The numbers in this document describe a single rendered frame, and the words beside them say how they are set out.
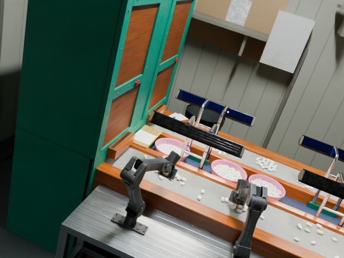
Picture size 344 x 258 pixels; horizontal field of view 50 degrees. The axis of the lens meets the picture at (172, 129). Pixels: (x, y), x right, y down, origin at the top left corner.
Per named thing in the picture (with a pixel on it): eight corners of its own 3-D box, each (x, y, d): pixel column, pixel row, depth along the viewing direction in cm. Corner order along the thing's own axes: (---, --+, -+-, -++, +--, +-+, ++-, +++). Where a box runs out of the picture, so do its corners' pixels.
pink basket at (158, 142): (192, 168, 271) (196, 157, 267) (159, 168, 259) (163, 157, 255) (177, 148, 292) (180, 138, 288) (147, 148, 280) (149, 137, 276)
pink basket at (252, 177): (279, 213, 248) (284, 202, 244) (241, 198, 253) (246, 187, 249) (281, 194, 272) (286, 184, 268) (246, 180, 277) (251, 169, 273)
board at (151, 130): (146, 149, 260) (147, 147, 259) (127, 141, 262) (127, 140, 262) (162, 132, 289) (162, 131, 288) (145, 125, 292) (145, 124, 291)
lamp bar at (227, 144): (241, 159, 223) (245, 149, 220) (147, 122, 234) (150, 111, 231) (243, 153, 230) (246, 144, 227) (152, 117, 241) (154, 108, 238)
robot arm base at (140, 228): (118, 202, 203) (113, 209, 196) (152, 216, 199) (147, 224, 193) (115, 213, 206) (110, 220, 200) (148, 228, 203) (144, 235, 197)
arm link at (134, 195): (136, 201, 203) (129, 165, 179) (146, 208, 200) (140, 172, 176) (129, 209, 200) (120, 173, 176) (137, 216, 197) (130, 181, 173)
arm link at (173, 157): (171, 152, 211) (166, 144, 201) (183, 159, 207) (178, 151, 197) (159, 168, 209) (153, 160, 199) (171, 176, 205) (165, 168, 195)
